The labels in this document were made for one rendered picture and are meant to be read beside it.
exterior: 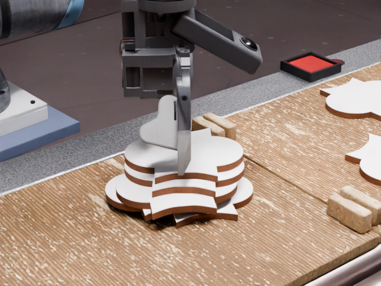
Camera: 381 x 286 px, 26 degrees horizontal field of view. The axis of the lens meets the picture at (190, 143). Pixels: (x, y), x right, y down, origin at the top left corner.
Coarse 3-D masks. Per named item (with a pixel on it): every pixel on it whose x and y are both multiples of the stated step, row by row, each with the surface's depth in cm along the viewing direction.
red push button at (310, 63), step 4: (308, 56) 148; (312, 56) 148; (296, 60) 146; (300, 60) 146; (304, 60) 146; (308, 60) 146; (312, 60) 146; (316, 60) 146; (320, 60) 146; (296, 64) 145; (300, 64) 145; (304, 64) 145; (308, 64) 145; (312, 64) 145; (316, 64) 145; (320, 64) 145; (324, 64) 145; (328, 64) 145; (332, 64) 145; (304, 68) 143; (308, 68) 143; (312, 68) 143; (316, 68) 143; (320, 68) 143
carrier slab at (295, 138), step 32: (288, 96) 131; (320, 96) 131; (256, 128) 121; (288, 128) 121; (320, 128) 121; (352, 128) 121; (256, 160) 112; (288, 160) 112; (320, 160) 112; (320, 192) 105
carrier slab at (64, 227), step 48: (48, 192) 105; (96, 192) 105; (288, 192) 105; (0, 240) 95; (48, 240) 95; (96, 240) 95; (144, 240) 95; (192, 240) 95; (240, 240) 95; (288, 240) 95; (336, 240) 95
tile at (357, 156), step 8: (376, 136) 116; (368, 144) 114; (376, 144) 114; (352, 152) 112; (360, 152) 112; (368, 152) 112; (376, 152) 112; (352, 160) 112; (360, 160) 111; (368, 160) 110; (376, 160) 110; (360, 168) 109; (368, 168) 108; (376, 168) 108; (368, 176) 107; (376, 176) 106; (376, 184) 106
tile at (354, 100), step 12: (348, 84) 133; (360, 84) 133; (372, 84) 133; (336, 96) 128; (348, 96) 128; (360, 96) 128; (372, 96) 128; (336, 108) 124; (348, 108) 124; (360, 108) 124; (372, 108) 124
